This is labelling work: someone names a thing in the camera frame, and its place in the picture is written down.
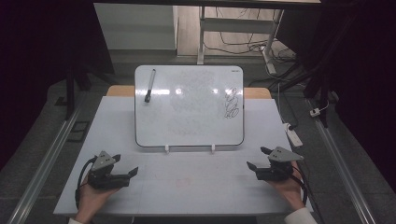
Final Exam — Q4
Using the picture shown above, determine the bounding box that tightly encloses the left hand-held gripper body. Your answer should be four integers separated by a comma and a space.
87, 150, 131, 191

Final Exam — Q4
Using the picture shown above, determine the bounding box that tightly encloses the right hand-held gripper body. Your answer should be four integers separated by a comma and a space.
255, 147, 304, 182

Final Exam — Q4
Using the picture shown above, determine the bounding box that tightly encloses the white dry-erase whiteboard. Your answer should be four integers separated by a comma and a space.
134, 64, 245, 148

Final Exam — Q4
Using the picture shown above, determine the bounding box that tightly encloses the black and white marker pen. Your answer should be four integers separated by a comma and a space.
144, 68, 157, 104

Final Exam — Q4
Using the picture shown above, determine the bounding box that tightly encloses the person's left hand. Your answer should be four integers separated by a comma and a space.
76, 182, 120, 224

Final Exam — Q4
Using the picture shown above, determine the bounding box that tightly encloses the person's right hand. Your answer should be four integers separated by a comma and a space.
267, 162, 308, 212

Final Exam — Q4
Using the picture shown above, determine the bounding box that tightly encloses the white power strip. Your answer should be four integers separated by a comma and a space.
282, 122, 304, 148

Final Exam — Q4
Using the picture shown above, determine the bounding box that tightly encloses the black floor plate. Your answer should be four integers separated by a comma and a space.
66, 120, 92, 144

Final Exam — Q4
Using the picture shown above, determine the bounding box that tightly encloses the wooden table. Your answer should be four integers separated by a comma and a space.
106, 85, 273, 100

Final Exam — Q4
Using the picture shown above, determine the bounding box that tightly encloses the black metal stand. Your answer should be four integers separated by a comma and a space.
64, 63, 92, 121
267, 12, 362, 129

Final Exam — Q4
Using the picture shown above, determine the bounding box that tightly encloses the pale grey cabinet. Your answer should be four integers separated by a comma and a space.
93, 3, 179, 51

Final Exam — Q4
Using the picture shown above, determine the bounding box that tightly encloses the left hand-held gripper black cable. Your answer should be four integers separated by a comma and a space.
75, 156, 98, 210

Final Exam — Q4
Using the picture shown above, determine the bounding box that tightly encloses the hand-held gripper black cable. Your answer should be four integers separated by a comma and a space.
75, 156, 98, 210
290, 166, 310, 207

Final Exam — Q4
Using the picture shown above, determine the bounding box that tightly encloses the right hand-held gripper black cable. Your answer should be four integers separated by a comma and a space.
290, 166, 310, 207

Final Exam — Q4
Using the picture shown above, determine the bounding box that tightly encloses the power strip cable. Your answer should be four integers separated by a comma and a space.
276, 82, 301, 131

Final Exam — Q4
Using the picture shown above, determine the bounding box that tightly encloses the silver metal rail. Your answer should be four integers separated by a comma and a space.
306, 98, 378, 224
7, 104, 84, 224

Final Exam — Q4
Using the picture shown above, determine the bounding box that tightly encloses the tangle of black floor cables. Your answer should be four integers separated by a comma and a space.
204, 7, 297, 62

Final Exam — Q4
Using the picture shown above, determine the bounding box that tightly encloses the white standing desk frame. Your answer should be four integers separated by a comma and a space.
197, 6, 285, 75

